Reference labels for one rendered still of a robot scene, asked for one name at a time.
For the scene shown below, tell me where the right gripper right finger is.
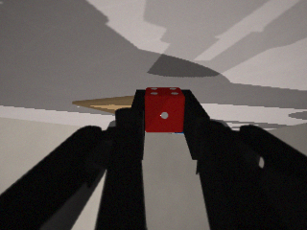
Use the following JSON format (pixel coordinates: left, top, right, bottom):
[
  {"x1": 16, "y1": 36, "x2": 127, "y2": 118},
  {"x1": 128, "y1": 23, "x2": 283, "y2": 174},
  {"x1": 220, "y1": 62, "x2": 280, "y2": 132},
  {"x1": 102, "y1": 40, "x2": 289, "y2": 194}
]
[{"x1": 181, "y1": 90, "x2": 307, "y2": 230}]

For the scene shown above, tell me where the tan flat mat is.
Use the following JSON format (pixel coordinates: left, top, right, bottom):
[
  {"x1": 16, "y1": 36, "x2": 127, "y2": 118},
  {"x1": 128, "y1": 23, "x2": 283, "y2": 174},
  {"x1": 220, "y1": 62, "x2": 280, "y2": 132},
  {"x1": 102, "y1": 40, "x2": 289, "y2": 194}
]
[{"x1": 72, "y1": 96, "x2": 134, "y2": 114}]

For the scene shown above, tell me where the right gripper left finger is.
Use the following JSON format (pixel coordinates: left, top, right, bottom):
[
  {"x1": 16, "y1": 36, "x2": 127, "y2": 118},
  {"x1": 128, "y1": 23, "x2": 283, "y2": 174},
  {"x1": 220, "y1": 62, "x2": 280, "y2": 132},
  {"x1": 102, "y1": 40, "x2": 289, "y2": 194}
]
[{"x1": 0, "y1": 90, "x2": 148, "y2": 230}]

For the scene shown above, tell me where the red die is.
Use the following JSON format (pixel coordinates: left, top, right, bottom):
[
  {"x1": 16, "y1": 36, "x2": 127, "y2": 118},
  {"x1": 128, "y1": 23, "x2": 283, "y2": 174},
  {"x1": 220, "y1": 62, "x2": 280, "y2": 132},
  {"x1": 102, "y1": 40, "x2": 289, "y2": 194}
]
[{"x1": 145, "y1": 87, "x2": 185, "y2": 132}]

